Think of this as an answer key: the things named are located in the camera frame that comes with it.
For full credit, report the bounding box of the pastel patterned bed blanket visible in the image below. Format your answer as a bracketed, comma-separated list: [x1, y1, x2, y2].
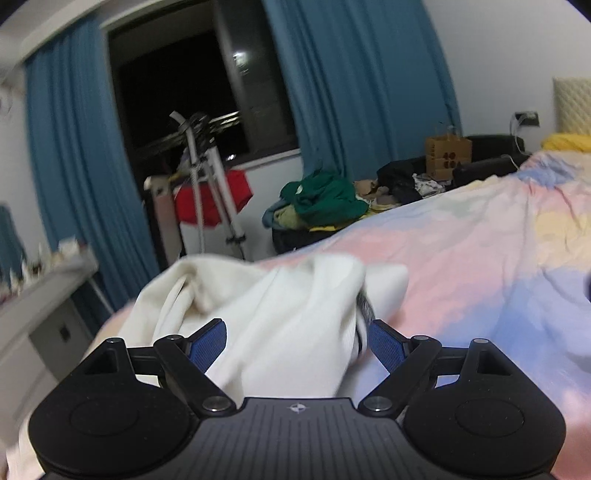
[14, 150, 591, 480]

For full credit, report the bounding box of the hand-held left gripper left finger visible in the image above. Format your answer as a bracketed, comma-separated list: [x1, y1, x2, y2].
[83, 318, 236, 416]

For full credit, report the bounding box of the beige cloth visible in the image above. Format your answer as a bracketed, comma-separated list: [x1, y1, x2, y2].
[355, 179, 393, 209]

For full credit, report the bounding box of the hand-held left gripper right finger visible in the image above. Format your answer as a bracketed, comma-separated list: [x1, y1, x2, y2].
[358, 319, 513, 418]

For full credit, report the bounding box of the blue curtain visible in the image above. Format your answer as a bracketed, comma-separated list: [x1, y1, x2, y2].
[263, 0, 462, 185]
[23, 18, 160, 319]

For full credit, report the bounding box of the clutter of small desk things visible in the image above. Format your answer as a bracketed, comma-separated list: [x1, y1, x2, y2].
[0, 235, 90, 296]

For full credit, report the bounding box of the yellow blanket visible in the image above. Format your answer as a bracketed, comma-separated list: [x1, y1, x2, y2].
[541, 131, 591, 153]

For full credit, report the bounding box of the black clothing pile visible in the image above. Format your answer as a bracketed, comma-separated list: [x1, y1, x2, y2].
[376, 157, 458, 205]

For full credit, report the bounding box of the dark window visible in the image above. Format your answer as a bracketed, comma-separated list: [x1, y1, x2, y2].
[108, 9, 301, 176]

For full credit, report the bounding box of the white garment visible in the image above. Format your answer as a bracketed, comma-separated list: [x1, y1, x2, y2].
[85, 253, 411, 400]

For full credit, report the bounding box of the cream padded headboard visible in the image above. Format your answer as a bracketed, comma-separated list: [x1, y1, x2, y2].
[553, 76, 591, 139]

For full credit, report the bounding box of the red cloth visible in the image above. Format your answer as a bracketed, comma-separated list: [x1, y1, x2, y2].
[174, 170, 254, 227]

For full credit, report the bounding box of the brown paper bag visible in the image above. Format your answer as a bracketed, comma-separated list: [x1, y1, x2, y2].
[425, 124, 473, 182]

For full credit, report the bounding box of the white desk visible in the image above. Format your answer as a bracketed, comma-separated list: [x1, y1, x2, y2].
[0, 254, 114, 416]

